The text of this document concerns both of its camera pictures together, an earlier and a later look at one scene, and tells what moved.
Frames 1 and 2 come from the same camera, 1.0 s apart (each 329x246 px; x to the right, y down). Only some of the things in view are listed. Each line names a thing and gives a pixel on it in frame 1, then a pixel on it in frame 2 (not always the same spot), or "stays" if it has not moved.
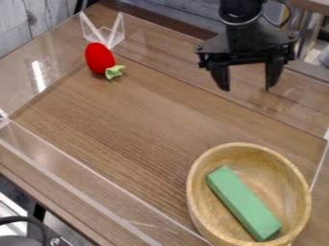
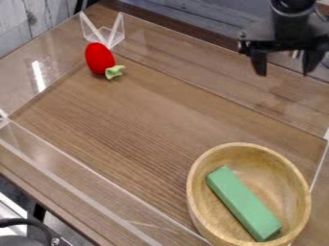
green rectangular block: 243,205 stays
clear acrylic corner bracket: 108,36 stays
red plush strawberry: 100,61 stays
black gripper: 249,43 → 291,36
